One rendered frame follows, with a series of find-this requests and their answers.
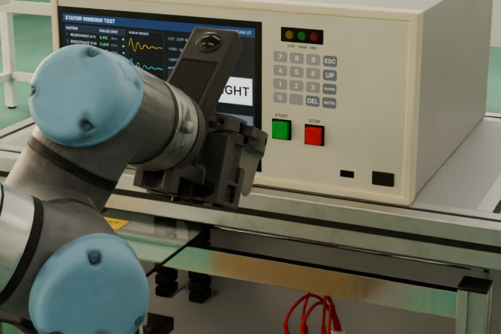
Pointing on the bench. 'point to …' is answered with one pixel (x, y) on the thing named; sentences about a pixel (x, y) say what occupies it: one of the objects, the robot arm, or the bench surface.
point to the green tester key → (280, 130)
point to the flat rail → (319, 279)
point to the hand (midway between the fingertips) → (250, 145)
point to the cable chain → (199, 281)
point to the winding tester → (332, 57)
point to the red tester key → (313, 136)
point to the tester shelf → (351, 206)
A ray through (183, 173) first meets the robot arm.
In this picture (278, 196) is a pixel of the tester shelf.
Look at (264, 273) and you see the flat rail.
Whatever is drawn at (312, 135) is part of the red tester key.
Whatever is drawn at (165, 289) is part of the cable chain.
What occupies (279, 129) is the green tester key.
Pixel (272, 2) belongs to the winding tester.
